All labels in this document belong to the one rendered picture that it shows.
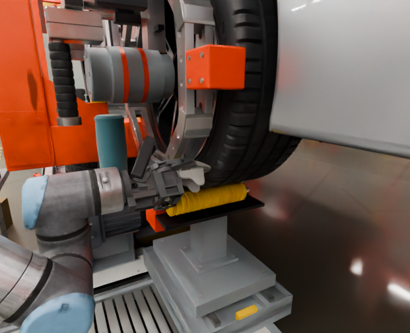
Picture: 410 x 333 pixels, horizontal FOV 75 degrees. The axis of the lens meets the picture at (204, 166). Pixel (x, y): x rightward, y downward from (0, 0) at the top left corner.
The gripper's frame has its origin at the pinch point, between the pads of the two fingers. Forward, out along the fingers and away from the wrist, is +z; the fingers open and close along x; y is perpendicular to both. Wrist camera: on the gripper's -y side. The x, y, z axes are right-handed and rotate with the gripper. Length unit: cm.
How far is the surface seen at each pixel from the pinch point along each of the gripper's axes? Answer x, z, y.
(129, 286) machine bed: -67, -13, 13
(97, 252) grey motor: -79, -22, -6
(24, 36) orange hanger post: -20, -36, -70
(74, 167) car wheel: -78, -26, -50
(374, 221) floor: -68, 141, 22
